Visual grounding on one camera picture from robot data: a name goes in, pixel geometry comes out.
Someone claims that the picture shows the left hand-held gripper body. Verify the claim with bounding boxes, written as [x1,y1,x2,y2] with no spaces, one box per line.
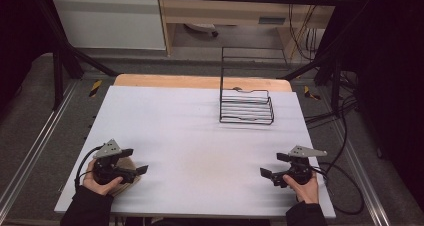
[92,138,138,186]

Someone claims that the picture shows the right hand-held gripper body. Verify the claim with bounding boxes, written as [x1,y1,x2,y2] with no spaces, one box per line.
[271,145,328,189]

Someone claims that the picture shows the black wire rack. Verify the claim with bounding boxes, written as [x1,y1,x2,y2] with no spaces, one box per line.
[219,46,288,126]

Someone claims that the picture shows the person's left hand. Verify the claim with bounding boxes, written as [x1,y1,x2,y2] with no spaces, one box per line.
[82,159,124,196]

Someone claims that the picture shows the person's right hand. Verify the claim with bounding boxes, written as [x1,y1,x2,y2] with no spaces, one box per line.
[283,172,320,204]

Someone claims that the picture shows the yellow black tape strip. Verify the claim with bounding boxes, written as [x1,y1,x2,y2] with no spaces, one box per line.
[303,85,321,101]
[88,79,103,98]

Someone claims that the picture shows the white cabinet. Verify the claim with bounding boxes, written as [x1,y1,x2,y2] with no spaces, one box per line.
[50,0,167,51]

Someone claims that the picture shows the black curtain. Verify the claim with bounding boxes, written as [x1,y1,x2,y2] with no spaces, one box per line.
[333,0,424,211]
[0,0,46,101]

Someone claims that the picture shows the grey rectangular panel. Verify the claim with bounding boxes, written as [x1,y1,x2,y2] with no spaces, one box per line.
[257,16,287,26]

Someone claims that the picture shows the white chair base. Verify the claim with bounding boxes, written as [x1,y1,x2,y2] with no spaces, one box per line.
[184,22,220,38]

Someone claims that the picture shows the light wooden desk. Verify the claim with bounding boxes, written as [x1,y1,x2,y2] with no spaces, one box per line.
[156,0,345,58]

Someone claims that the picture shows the right hand-held gripper cable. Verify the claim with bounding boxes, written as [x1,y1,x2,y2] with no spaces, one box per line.
[311,161,365,216]

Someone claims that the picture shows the hand-held gripper cable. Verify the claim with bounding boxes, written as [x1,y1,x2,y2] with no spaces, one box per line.
[311,161,365,216]
[74,145,103,191]

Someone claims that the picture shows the left hand-held gripper cable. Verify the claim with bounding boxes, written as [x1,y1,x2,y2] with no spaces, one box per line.
[74,145,103,191]

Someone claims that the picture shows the black floor cable bundle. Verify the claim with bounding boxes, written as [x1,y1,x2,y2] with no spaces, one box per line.
[304,70,360,174]

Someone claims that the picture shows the aluminium floor rail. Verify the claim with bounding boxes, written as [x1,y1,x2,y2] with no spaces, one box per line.
[328,119,393,226]
[0,80,80,215]

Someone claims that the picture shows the black metal frame stand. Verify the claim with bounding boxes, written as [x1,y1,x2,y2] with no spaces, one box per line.
[35,0,120,111]
[281,0,379,116]

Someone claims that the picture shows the black hanging cable bundle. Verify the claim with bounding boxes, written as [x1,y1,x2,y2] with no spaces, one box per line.
[287,2,322,62]

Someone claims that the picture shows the yellow cable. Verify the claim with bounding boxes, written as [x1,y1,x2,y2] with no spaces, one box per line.
[289,2,320,61]

